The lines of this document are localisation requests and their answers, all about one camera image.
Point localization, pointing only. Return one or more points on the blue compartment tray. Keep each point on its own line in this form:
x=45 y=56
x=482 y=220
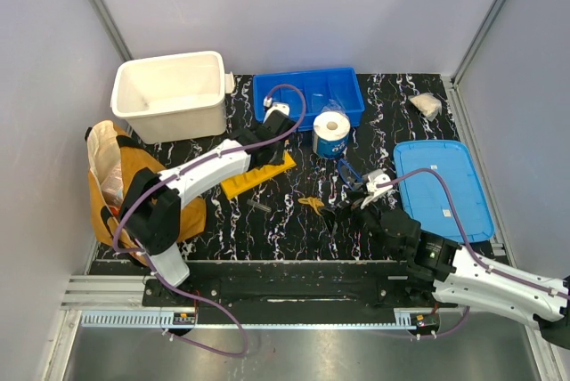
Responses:
x=323 y=89

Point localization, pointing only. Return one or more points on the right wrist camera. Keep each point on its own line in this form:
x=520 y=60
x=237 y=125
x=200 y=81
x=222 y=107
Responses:
x=376 y=184

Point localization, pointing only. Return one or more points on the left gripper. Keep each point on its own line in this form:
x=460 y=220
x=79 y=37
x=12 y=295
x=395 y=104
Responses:
x=279 y=158

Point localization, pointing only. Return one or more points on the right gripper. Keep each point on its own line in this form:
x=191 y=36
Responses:
x=341 y=214

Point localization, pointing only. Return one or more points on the blue safety goggles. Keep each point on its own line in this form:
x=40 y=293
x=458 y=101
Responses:
x=350 y=177

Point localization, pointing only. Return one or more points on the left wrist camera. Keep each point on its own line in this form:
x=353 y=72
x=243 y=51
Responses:
x=272 y=106

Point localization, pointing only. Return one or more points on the white plastic bin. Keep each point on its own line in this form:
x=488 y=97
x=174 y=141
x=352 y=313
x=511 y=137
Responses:
x=173 y=97

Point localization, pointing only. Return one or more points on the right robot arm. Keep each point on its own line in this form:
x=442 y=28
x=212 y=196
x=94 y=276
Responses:
x=453 y=273

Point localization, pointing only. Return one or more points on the wrapped tissue paper roll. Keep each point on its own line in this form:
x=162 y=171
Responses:
x=330 y=131

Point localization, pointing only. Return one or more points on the tan rubber tubing knot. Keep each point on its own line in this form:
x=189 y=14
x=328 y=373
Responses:
x=315 y=203

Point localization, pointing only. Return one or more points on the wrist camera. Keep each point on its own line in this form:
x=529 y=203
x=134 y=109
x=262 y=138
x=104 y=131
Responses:
x=272 y=106
x=376 y=184

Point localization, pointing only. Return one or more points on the white gauze in bag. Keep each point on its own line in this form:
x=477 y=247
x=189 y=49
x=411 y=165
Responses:
x=428 y=105

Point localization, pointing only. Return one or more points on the yellow test tube rack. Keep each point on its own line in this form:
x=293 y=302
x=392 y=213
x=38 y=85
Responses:
x=241 y=183

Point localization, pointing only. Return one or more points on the light blue plastic lid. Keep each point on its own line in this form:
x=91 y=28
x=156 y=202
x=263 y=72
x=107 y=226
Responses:
x=455 y=207

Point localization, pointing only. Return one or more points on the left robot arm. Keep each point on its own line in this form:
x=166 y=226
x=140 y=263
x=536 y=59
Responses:
x=152 y=209

